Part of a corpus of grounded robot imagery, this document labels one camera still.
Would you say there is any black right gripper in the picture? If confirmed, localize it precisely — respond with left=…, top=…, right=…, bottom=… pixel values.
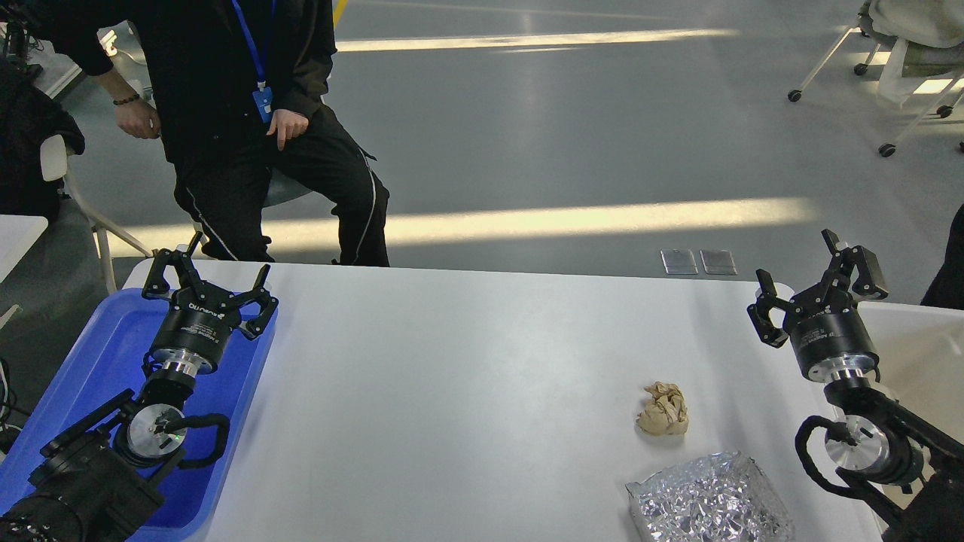
left=747, top=229, right=889, bottom=383

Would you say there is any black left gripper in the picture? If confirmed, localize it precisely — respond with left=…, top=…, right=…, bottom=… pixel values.
left=142, top=231, right=279, bottom=375

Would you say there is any aluminium foil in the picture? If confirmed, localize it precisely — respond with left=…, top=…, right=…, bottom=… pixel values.
left=624, top=452, right=795, bottom=541

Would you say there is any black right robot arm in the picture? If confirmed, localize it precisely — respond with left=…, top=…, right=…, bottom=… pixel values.
left=747, top=229, right=963, bottom=541

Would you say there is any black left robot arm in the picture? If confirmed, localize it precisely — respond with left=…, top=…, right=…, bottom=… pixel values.
left=2, top=237, right=279, bottom=541

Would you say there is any right metal floor plate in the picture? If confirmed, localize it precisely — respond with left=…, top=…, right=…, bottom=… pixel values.
left=700, top=249, right=738, bottom=276

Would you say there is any metal floor plate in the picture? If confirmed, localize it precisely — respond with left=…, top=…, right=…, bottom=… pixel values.
left=700, top=249, right=738, bottom=276
left=660, top=249, right=700, bottom=276

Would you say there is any white plastic bin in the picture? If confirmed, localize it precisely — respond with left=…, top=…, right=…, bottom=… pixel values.
left=859, top=302, right=963, bottom=442

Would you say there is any black clothing at edge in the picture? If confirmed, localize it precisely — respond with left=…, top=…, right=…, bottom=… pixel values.
left=920, top=205, right=964, bottom=311

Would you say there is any grey seat chair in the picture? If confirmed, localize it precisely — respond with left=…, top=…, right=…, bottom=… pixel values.
left=263, top=169, right=313, bottom=207

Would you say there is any left metal floor plate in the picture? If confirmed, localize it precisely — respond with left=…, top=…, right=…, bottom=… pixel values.
left=660, top=249, right=700, bottom=276

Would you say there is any crumpled brown paper ball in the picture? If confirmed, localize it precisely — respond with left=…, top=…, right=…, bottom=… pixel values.
left=636, top=381, right=690, bottom=436

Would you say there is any white side table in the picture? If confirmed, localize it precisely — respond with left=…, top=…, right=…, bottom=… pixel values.
left=1, top=214, right=49, bottom=281

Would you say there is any person in black clothes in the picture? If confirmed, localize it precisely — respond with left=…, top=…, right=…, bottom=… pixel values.
left=22, top=1, right=389, bottom=266

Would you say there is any white chair with black coat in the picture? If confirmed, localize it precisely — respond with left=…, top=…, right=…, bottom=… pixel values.
left=1, top=59, right=154, bottom=293

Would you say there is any white rolling chair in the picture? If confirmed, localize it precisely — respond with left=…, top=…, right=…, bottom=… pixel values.
left=786, top=1, right=963, bottom=158

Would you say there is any blue lanyard badge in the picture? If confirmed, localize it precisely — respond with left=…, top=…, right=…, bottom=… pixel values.
left=230, top=1, right=278, bottom=124

